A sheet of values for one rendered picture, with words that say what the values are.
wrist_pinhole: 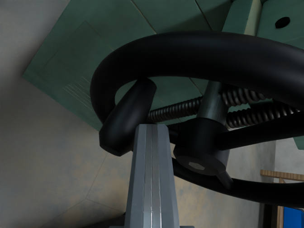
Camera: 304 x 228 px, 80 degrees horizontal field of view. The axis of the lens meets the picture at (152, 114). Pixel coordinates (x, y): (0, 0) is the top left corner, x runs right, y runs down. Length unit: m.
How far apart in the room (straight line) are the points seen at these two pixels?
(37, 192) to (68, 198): 0.14
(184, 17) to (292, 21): 0.15
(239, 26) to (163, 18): 0.14
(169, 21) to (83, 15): 0.18
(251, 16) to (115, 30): 0.25
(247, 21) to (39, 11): 0.98
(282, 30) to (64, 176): 0.94
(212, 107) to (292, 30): 0.10
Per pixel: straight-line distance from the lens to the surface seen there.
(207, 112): 0.23
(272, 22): 0.25
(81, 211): 1.07
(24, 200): 0.98
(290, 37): 0.21
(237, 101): 0.24
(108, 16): 0.39
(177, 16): 0.32
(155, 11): 0.33
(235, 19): 0.25
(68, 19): 0.47
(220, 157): 0.20
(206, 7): 0.31
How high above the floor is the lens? 0.93
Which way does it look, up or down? 47 degrees down
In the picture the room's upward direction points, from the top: 82 degrees clockwise
